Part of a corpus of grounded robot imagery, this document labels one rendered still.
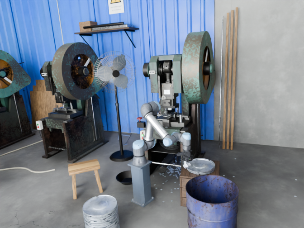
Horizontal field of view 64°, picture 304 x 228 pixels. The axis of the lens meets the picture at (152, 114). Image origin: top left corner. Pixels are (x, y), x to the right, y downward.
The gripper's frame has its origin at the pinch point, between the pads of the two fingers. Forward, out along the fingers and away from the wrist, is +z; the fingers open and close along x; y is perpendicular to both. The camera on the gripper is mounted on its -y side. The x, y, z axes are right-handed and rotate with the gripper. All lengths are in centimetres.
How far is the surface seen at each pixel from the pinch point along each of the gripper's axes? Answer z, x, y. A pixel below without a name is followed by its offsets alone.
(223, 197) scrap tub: 16.2, 3.5, 40.5
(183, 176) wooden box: 13.0, 1.7, -2.6
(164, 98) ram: -45, 50, -72
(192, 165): 8.8, 18.1, -4.5
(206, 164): 8.7, 29.3, 4.5
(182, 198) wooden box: 38.3, -0.3, -2.6
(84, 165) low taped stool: 20, -50, -108
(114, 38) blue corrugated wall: -112, 112, -251
